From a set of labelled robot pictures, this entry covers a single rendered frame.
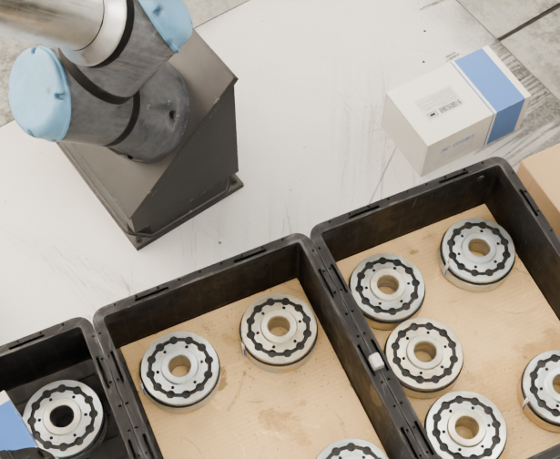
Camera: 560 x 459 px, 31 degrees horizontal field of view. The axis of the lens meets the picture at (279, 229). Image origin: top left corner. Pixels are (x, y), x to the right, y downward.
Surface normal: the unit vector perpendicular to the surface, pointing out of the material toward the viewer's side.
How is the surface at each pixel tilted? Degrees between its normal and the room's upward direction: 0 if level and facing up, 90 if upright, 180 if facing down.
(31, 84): 51
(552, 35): 0
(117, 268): 0
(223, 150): 90
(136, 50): 85
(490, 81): 0
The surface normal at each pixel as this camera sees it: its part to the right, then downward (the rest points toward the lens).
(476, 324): 0.00, -0.50
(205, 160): 0.59, 0.70
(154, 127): 0.51, 0.48
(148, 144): 0.30, 0.76
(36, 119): -0.64, 0.07
